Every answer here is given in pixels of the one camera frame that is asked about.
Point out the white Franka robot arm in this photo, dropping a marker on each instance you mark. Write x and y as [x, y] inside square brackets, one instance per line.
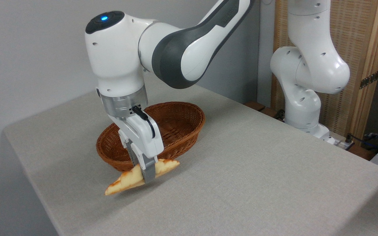
[182, 49]

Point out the dark metal screen hinge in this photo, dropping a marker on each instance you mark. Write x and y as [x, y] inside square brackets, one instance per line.
[369, 79]

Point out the white plug socket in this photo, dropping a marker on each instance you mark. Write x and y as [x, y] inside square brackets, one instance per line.
[343, 143]

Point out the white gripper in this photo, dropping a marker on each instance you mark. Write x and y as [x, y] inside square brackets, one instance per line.
[144, 137]

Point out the brown wicker basket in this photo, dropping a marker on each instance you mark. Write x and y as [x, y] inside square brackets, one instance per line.
[182, 124]

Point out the long scored bread loaf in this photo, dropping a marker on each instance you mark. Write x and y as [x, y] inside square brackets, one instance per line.
[125, 180]

